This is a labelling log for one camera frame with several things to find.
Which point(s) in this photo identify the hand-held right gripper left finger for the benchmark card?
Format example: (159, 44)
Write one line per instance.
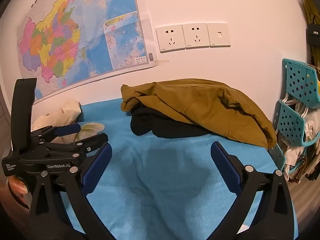
(97, 170)

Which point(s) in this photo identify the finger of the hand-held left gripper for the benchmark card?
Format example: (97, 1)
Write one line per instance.
(97, 138)
(67, 130)

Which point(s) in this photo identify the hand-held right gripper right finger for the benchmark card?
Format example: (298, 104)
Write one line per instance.
(225, 167)

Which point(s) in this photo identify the olive green jacket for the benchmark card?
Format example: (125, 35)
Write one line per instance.
(200, 105)

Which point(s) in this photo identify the person's left hand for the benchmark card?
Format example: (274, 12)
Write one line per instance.
(17, 187)

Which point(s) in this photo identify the cream folded cloth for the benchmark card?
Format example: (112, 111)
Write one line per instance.
(62, 112)

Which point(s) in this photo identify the blue jellyfish printed bed sheet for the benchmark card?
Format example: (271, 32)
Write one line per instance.
(162, 180)

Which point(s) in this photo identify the black garment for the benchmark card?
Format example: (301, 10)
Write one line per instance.
(160, 125)

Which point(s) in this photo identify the teal perforated plastic rack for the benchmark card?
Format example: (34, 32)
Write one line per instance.
(300, 80)

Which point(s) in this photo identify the black handbag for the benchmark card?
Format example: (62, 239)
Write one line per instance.
(313, 35)

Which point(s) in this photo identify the olive hanging cloth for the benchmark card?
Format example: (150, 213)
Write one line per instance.
(311, 7)

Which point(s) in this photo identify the colourful wall map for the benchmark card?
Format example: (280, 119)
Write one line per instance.
(75, 30)

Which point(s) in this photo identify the white wall socket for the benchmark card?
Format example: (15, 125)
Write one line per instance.
(195, 35)
(170, 38)

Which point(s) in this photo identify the white wall network plate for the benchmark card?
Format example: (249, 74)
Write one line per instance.
(218, 34)

